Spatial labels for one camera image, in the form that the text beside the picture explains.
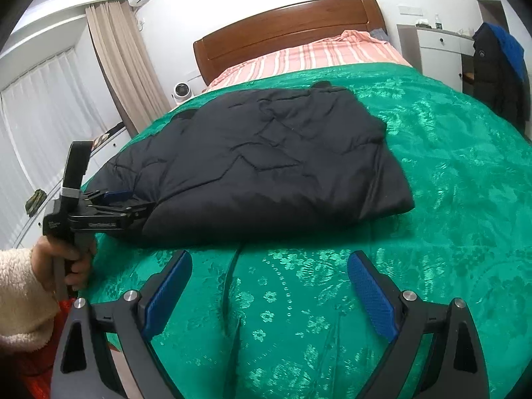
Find person's left hand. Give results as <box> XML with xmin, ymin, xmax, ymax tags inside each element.
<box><xmin>32</xmin><ymin>237</ymin><xmax>97</xmax><ymax>294</ymax></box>

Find beige curtain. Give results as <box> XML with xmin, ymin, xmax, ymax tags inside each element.
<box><xmin>85</xmin><ymin>0</ymin><xmax>171</xmax><ymax>136</ymax></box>

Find wooden headboard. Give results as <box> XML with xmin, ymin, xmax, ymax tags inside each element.
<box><xmin>193</xmin><ymin>0</ymin><xmax>390</xmax><ymax>88</ymax></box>

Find person's fleece-sleeved left forearm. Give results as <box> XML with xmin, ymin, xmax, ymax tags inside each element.
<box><xmin>0</xmin><ymin>248</ymin><xmax>61</xmax><ymax>352</ymax></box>

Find person's red garment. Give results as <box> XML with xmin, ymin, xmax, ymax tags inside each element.
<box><xmin>14</xmin><ymin>297</ymin><xmax>76</xmax><ymax>399</ymax></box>

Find white sheer curtain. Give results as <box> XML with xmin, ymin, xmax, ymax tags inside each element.
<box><xmin>0</xmin><ymin>48</ymin><xmax>122</xmax><ymax>217</ymax></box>

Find hanging black jacket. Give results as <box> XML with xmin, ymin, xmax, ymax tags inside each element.
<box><xmin>471</xmin><ymin>22</ymin><xmax>525</xmax><ymax>129</ymax></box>

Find black puffer jacket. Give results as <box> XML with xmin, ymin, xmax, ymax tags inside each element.
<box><xmin>87</xmin><ymin>83</ymin><xmax>415</xmax><ymax>247</ymax></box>

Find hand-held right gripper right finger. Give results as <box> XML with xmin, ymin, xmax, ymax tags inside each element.
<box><xmin>347</xmin><ymin>250</ymin><xmax>491</xmax><ymax>399</ymax></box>

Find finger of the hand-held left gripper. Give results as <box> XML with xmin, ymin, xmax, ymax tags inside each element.
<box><xmin>120</xmin><ymin>200</ymin><xmax>158</xmax><ymax>219</ymax></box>
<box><xmin>85</xmin><ymin>190</ymin><xmax>134</xmax><ymax>207</ymax></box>

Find pink checkered pillow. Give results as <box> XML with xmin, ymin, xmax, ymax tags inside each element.
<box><xmin>201</xmin><ymin>29</ymin><xmax>413</xmax><ymax>94</ymax></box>

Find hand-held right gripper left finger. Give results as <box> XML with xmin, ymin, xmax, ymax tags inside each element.
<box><xmin>52</xmin><ymin>249</ymin><xmax>194</xmax><ymax>399</ymax></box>

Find green floral blanket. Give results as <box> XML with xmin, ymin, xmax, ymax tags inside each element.
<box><xmin>79</xmin><ymin>62</ymin><xmax>532</xmax><ymax>399</ymax></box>

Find small white fan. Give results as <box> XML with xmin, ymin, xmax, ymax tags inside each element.
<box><xmin>171</xmin><ymin>81</ymin><xmax>196</xmax><ymax>107</ymax></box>

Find white nightstand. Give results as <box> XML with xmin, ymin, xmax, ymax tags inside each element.
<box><xmin>397</xmin><ymin>23</ymin><xmax>477</xmax><ymax>93</ymax></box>

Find camouflage item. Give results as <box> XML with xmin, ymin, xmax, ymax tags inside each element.
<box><xmin>25</xmin><ymin>190</ymin><xmax>47</xmax><ymax>217</ymax></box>

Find blue garment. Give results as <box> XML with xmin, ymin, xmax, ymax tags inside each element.
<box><xmin>485</xmin><ymin>22</ymin><xmax>530</xmax><ymax>80</ymax></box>

